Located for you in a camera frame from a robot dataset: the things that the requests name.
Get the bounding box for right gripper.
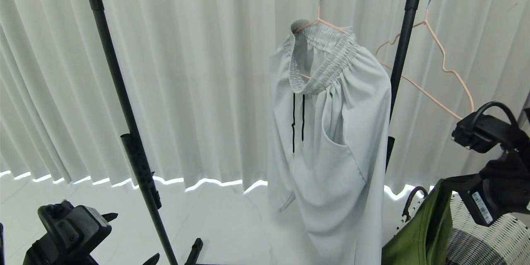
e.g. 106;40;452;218
445;153;530;227

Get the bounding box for green garment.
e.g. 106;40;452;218
381;179;454;265

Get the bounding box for pink clothes hanger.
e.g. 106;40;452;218
375;0;475;120
293;0;346;80

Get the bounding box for pale grey shorts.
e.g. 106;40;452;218
267;19;392;265

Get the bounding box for white laundry basket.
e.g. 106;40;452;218
397;186;530;265

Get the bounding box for white curtain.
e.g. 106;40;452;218
0;0;530;195

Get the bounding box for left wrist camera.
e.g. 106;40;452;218
23;200;112;265

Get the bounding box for black cable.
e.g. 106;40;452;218
472;101;520;133

